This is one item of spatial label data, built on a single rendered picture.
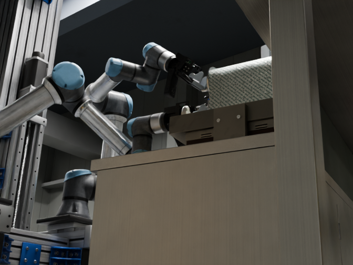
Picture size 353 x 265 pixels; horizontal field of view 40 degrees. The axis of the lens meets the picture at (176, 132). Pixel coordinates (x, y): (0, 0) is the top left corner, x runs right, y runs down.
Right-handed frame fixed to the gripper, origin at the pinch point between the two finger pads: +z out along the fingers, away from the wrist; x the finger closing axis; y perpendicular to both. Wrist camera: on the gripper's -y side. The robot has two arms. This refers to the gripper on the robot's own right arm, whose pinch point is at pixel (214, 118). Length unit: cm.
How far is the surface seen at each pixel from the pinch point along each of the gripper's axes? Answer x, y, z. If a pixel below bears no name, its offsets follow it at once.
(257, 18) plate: -44, 5, 32
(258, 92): -0.2, 6.6, 16.8
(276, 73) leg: -77, -30, 47
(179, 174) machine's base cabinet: -26.0, -27.9, 1.5
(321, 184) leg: -74, -48, 52
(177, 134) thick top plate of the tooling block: -18.8, -12.0, -4.0
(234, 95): -0.3, 7.4, 7.9
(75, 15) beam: 184, 235, -250
